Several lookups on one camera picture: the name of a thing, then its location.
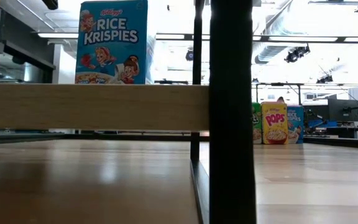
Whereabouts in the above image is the green Apple Jacks cereal box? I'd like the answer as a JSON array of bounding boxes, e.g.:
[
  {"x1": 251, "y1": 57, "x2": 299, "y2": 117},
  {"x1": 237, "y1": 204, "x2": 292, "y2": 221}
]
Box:
[{"x1": 252, "y1": 101, "x2": 263, "y2": 145}]

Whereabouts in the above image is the blue Rice Krispies cereal box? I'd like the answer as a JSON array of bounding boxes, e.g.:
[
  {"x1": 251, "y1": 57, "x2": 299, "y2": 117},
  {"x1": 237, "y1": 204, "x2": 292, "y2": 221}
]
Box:
[
  {"x1": 74, "y1": 0, "x2": 149, "y2": 85},
  {"x1": 287, "y1": 105, "x2": 305, "y2": 144}
]

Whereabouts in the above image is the yellow Corn Pops cereal box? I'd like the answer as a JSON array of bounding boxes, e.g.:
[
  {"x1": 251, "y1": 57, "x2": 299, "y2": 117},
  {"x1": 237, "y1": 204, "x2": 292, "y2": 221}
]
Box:
[{"x1": 260, "y1": 101, "x2": 290, "y2": 145}]

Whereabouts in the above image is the dark computer monitor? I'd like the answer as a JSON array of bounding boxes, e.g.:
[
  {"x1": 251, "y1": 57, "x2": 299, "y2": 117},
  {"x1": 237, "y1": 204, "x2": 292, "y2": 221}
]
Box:
[{"x1": 327, "y1": 98, "x2": 358, "y2": 123}]

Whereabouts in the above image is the grey metal cabinet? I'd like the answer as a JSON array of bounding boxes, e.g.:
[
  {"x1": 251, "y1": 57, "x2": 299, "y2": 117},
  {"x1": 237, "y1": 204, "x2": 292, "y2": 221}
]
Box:
[{"x1": 0, "y1": 0, "x2": 57, "y2": 84}]

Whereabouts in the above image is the silver ventilation duct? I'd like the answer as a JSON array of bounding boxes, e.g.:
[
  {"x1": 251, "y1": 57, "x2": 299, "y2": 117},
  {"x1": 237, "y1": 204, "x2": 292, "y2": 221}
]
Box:
[{"x1": 253, "y1": 12, "x2": 323, "y2": 66}]

